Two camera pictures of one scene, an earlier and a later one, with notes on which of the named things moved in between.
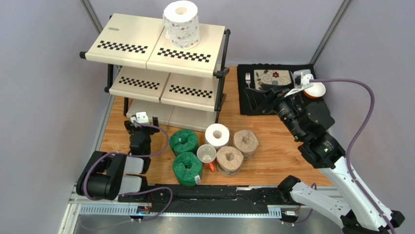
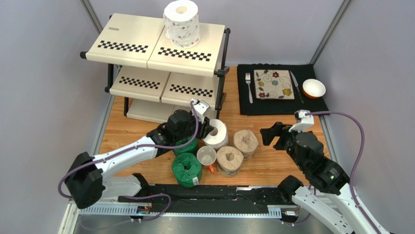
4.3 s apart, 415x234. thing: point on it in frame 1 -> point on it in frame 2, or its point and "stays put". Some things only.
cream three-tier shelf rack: [183, 87] stays put
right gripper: [272, 99] -> [280, 137]
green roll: [183, 141] stays put
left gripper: [132, 126] -> [206, 128]
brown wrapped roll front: [229, 161] stays put
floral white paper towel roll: [180, 21] stays put
